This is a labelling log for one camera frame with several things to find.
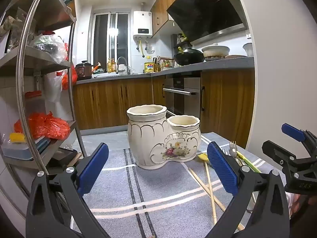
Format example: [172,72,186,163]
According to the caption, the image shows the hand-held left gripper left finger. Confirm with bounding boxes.
[26,142,111,238]

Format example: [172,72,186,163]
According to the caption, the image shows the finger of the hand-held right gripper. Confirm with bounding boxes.
[262,140,301,176]
[282,123,317,158]

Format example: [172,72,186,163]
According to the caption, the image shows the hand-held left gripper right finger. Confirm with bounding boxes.
[207,141,290,238]

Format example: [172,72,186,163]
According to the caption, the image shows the yellow green plastic utensil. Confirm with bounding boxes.
[236,151,261,173]

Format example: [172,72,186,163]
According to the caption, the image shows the white ceramic utensil holder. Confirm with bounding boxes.
[126,105,201,170]

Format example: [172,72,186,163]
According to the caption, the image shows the person's right hand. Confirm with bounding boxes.
[287,193,310,217]

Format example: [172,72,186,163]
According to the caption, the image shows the crumpled orange plastic bag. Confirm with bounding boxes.
[14,111,71,140]

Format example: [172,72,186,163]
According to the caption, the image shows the grey striped table mat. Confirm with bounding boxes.
[71,131,285,238]

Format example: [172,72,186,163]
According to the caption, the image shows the wooden base cabinet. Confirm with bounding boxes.
[200,66,255,149]
[73,77,153,131]

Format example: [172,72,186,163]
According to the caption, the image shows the stacked plastic food containers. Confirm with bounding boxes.
[1,136,51,160]

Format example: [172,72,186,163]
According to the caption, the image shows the built-in oven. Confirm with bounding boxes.
[162,77,201,119]

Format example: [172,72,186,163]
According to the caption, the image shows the small yellow item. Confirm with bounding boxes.
[9,132,26,143]

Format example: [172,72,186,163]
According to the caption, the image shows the white bowl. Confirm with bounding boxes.
[243,43,254,57]

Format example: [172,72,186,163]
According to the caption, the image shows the white plastic bag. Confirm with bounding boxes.
[45,69,63,102]

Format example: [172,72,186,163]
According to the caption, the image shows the hanging orange plastic bag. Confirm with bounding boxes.
[61,66,78,90]

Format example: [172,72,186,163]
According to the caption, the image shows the grey countertop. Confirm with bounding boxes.
[75,57,255,81]

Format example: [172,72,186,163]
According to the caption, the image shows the dark red rice cooker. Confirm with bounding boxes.
[75,60,94,80]

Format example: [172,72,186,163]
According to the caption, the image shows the metal sink faucet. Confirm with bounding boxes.
[117,57,130,75]

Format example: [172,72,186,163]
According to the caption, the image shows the white cooking pot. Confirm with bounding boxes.
[201,45,230,62]

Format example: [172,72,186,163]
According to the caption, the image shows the black wok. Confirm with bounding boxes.
[173,47,205,66]

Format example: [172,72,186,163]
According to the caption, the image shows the yellow cooking oil bottle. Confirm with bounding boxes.
[144,59,155,73]

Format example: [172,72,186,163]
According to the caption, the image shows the metal shelf rack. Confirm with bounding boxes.
[0,0,87,204]

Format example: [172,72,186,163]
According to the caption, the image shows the kitchen window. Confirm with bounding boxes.
[92,11,131,67]

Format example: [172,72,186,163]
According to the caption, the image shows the clear plastic bag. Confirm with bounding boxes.
[31,33,68,63]

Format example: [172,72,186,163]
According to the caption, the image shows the black spice rack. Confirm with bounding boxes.
[171,33,189,55]

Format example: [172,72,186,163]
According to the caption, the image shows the black range hood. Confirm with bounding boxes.
[166,0,245,45]

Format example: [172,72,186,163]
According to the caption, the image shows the white water heater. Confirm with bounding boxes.
[133,10,153,39]

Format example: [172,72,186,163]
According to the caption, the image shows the wooden handle tool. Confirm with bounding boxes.
[67,152,82,168]

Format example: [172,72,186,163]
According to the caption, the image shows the wooden wall cabinets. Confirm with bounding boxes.
[150,0,199,39]

